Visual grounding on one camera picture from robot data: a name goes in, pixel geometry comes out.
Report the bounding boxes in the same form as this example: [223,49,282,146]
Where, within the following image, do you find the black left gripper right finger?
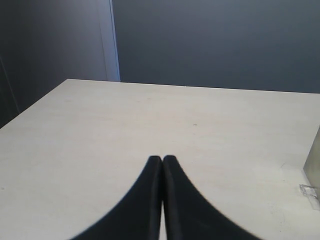
[162,155,258,240]

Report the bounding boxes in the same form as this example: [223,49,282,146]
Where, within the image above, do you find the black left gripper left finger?
[73,155,163,240]

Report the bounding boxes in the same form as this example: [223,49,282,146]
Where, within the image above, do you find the clear plastic piece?
[299,184,320,211]

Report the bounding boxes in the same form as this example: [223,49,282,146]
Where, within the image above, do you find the grey metal block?
[303,129,320,201]

